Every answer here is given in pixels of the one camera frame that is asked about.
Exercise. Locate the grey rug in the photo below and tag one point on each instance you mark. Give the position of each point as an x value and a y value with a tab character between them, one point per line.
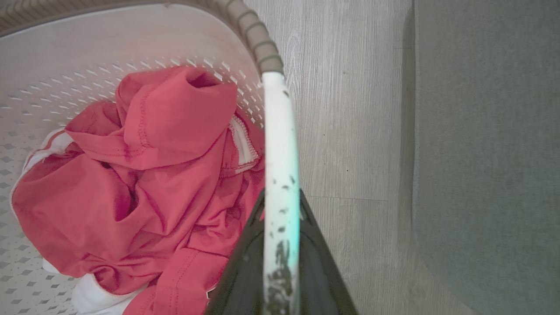
485	148

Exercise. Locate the red garment with white trim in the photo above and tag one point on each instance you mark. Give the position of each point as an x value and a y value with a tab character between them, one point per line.
144	183

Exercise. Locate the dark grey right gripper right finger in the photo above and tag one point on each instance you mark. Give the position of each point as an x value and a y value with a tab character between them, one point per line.
321	271

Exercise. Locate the white perforated laundry basket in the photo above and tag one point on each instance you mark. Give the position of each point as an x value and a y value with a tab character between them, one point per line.
87	65

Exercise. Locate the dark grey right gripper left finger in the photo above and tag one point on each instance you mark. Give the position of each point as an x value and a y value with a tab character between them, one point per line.
243	271

